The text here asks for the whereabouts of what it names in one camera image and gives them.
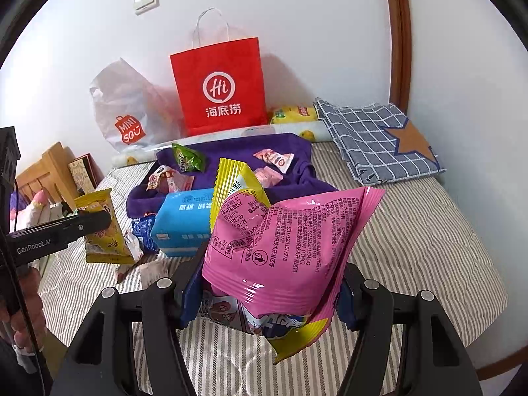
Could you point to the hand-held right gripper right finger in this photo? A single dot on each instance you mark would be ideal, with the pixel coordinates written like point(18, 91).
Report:
point(347, 309)

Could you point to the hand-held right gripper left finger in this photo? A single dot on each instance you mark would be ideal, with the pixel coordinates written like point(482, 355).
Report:
point(190, 301)

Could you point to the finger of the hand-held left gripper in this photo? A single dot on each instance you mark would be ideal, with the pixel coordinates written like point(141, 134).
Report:
point(88, 223)
point(62, 209)

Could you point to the yellow snack packet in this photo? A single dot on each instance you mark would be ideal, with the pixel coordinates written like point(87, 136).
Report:
point(103, 247)

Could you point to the blue snack packet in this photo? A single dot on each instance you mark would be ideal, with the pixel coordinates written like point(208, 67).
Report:
point(142, 231)

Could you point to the red white candy packet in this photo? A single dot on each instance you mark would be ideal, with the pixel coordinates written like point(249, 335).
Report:
point(276, 159)
point(159, 175)

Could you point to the large pink snack bag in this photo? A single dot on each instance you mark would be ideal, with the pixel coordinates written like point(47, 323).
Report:
point(288, 247)

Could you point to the pale pink snack packet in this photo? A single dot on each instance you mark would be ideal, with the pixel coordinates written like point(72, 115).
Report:
point(181, 182)

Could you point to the green snack packet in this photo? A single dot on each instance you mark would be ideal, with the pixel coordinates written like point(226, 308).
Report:
point(187, 159)

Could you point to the small pink snack packet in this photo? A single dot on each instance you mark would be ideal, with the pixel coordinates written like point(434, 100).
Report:
point(268, 175)

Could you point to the person's left forearm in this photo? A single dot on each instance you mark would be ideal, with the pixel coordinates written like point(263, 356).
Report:
point(20, 375)

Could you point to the person's left hand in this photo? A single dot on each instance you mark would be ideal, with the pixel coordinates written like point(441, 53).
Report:
point(31, 309)

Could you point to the pink white plush toy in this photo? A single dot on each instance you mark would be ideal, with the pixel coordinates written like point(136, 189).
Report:
point(39, 202)

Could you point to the patterned flat box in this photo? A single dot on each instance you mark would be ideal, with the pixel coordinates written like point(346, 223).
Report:
point(80, 173)

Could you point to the wooden chair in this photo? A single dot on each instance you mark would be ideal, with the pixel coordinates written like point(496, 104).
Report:
point(49, 165)

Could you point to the blue tissue pack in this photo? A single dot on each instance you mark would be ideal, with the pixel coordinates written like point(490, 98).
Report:
point(181, 218)

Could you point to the striped quilted mattress pad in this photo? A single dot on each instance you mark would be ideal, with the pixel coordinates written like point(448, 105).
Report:
point(412, 255)

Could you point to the white plastic shopping bag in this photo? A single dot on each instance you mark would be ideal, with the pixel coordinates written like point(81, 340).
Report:
point(123, 103)

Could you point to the purple towel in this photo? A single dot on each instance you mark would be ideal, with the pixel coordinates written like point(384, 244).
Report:
point(231, 148)

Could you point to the blue checked cloth star patch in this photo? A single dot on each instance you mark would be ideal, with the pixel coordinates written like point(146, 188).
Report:
point(363, 140)

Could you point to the white patterned wrapping roll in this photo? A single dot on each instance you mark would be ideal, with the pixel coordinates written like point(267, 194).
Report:
point(284, 128)

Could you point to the red paper bag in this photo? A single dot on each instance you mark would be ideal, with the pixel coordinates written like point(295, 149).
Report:
point(218, 70)

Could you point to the yellow plastic package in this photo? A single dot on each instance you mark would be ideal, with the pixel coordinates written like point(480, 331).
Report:
point(293, 114)

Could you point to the white light switch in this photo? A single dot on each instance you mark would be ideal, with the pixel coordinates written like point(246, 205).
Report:
point(145, 0)

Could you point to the wooden door frame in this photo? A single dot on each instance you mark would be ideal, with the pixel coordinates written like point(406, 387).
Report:
point(402, 29)

